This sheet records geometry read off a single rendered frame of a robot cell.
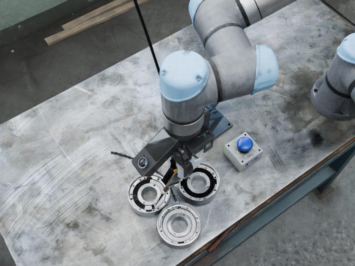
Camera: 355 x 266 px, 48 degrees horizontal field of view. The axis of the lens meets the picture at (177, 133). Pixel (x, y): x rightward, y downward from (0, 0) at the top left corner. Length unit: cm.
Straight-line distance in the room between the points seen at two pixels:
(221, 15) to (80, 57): 174
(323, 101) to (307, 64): 17
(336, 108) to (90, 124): 68
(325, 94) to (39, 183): 80
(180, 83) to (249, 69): 12
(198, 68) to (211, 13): 14
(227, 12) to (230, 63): 11
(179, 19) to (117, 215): 170
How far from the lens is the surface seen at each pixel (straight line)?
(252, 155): 104
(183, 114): 65
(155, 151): 77
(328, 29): 142
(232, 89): 65
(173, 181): 91
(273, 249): 185
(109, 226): 102
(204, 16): 73
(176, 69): 61
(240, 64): 65
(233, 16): 72
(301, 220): 192
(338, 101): 116
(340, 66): 109
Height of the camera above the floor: 176
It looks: 60 degrees down
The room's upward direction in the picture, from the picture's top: 2 degrees counter-clockwise
